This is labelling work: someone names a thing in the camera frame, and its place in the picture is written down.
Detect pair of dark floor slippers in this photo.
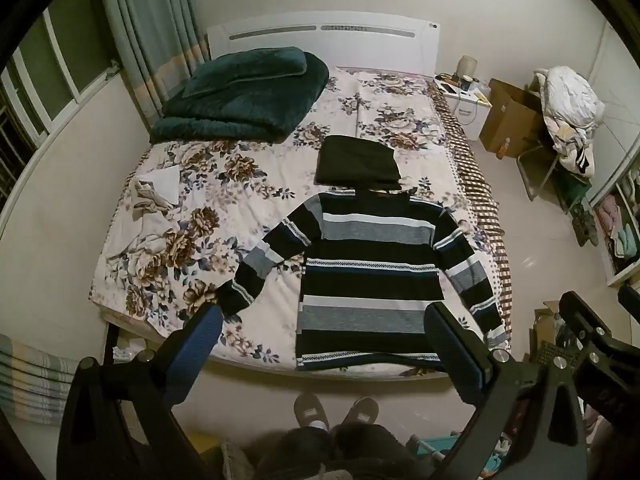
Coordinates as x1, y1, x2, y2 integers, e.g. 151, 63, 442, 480
572, 200, 599, 247

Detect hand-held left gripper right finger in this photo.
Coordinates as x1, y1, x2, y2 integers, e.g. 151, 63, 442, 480
424, 302, 589, 480

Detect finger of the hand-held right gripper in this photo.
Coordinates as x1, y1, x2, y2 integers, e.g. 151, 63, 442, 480
557, 290, 640, 427
617, 284, 640, 312

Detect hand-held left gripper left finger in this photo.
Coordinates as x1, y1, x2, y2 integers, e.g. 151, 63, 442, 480
56, 303, 225, 480

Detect teal basket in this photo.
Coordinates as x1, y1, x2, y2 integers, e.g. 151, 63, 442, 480
414, 434, 467, 462

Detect brown cardboard box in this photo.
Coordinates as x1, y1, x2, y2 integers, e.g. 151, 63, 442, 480
479, 78, 546, 160

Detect black folded cloth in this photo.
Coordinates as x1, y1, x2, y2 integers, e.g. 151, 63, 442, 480
314, 135, 402, 192

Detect yellow box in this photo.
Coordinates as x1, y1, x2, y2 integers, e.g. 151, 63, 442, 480
187, 432, 221, 467

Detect metal folding chair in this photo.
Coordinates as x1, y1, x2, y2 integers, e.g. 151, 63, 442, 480
517, 144, 594, 212

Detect person's brown slipper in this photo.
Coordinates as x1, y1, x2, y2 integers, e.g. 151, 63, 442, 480
340, 396, 380, 429
294, 392, 329, 431

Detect pile of white clothes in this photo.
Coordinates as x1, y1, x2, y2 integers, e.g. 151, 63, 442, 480
532, 66, 606, 179

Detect window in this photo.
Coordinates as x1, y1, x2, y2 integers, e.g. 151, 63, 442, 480
0, 7, 121, 201

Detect white shelf with clothes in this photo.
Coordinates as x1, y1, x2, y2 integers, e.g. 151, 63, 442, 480
589, 160, 640, 289

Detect person's left brown slipper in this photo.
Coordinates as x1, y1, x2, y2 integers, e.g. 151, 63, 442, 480
294, 392, 329, 431

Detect white nightstand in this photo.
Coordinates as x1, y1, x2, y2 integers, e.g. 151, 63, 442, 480
434, 74, 494, 142

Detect dark green pillow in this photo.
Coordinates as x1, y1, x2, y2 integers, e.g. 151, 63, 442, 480
181, 47, 307, 100

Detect grey-green curtain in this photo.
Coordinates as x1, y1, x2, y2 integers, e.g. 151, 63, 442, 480
97, 0, 211, 129

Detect bed with floral sheet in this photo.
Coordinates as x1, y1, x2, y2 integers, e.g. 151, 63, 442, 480
90, 62, 514, 379

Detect dark green folded blanket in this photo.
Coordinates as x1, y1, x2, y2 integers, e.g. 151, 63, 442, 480
149, 47, 330, 144

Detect white headboard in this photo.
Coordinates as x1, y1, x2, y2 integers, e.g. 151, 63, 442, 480
206, 11, 441, 75

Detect small open cardboard box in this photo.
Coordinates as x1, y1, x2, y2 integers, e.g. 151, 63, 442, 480
532, 300, 567, 362

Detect striped folded cloth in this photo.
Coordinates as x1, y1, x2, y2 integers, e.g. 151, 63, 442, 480
0, 334, 79, 429

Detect white crumpled cloth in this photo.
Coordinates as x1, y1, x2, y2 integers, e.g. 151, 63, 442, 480
131, 166, 182, 222

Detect person's right brown slipper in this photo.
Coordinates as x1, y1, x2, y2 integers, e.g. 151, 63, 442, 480
340, 396, 380, 429

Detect person's dark trouser legs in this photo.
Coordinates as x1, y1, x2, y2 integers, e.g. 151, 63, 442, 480
247, 422, 432, 480

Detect striped knit sweater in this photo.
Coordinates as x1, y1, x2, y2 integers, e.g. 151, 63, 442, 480
216, 189, 510, 372

